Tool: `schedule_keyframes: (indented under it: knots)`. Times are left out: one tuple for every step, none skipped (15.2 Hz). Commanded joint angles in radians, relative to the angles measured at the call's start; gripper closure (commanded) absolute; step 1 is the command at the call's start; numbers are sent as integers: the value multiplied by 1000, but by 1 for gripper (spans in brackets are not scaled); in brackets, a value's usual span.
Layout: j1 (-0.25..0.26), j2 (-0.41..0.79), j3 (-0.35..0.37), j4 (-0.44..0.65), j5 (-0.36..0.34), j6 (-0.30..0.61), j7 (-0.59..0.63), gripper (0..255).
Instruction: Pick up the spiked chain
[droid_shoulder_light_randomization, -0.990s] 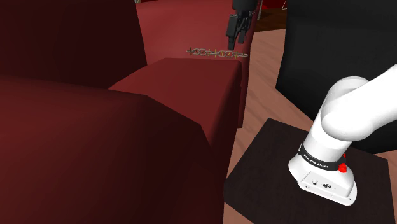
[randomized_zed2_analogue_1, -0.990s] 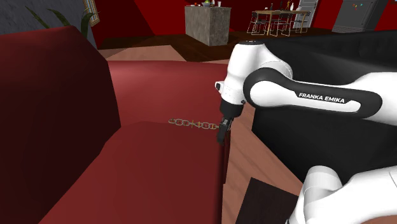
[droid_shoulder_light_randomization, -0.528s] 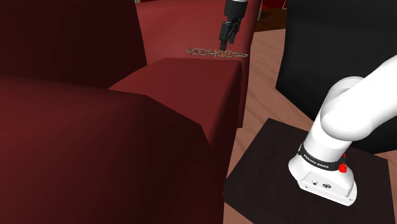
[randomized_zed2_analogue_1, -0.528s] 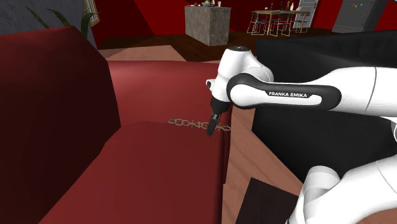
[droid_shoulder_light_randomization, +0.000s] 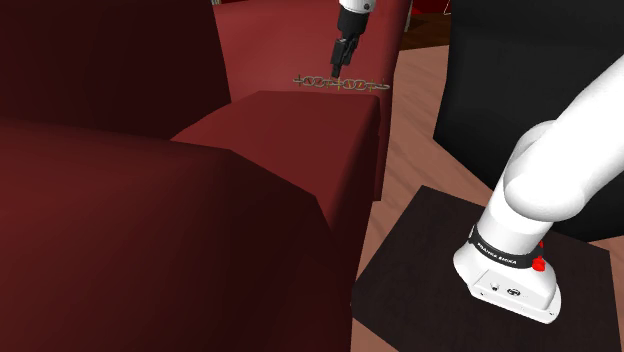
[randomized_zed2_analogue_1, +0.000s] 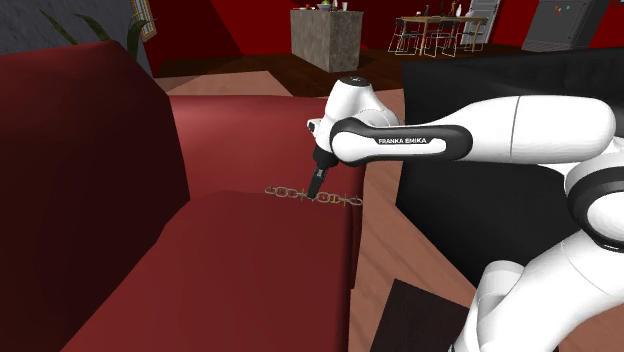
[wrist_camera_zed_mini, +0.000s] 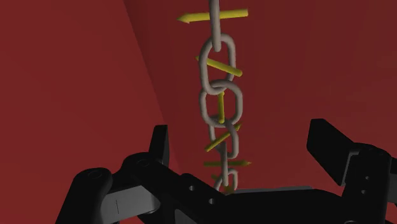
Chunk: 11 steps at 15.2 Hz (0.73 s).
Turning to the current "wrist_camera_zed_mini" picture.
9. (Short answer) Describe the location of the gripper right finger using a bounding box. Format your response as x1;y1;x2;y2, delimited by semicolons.
306;118;397;224

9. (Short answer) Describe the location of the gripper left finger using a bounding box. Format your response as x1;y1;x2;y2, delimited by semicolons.
55;125;226;224

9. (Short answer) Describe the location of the grey chain with yellow spikes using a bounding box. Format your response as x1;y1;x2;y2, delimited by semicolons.
176;0;253;195

